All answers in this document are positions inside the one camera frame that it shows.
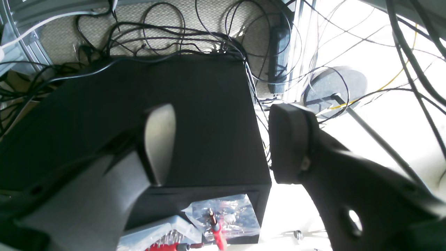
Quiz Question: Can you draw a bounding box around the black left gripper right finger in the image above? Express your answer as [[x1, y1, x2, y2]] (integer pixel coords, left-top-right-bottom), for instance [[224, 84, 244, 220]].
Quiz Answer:
[[269, 103, 445, 251]]

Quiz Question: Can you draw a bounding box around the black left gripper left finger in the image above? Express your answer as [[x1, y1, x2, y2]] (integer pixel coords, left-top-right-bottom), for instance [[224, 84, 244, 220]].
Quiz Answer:
[[1, 104, 176, 251]]

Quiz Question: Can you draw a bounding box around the round grey stand base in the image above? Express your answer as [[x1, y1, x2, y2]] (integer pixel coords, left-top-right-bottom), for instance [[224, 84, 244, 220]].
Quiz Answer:
[[301, 66, 368, 120]]

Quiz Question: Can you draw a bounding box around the clear plastic bag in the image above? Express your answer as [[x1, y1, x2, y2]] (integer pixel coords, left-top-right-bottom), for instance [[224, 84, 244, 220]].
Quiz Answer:
[[182, 194, 261, 242]]

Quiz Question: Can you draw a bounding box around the black box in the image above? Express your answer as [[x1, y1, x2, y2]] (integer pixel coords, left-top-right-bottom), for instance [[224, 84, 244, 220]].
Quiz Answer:
[[1, 55, 272, 230]]

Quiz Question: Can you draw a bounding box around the red handled tool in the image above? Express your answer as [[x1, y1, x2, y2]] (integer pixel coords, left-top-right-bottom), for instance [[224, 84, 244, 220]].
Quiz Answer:
[[146, 209, 228, 251]]

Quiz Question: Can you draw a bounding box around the yellow cable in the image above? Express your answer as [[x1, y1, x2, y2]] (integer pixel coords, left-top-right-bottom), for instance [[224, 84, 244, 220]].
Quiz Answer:
[[329, 24, 418, 110]]

